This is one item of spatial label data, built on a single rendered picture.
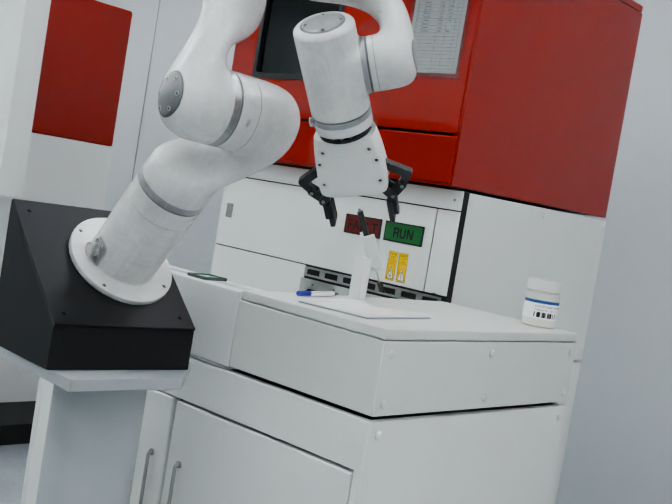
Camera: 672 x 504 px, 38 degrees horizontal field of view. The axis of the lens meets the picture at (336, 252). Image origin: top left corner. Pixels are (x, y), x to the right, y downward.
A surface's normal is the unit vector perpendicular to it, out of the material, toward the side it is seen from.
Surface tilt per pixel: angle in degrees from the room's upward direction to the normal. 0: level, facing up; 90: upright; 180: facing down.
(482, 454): 90
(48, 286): 41
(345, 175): 126
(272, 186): 90
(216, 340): 90
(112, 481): 90
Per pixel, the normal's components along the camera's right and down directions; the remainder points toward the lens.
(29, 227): 0.57, -0.65
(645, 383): -0.67, -0.07
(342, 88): 0.17, 0.58
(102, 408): 0.28, 0.10
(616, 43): 0.73, 0.15
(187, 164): 0.33, -0.39
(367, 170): -0.05, 0.61
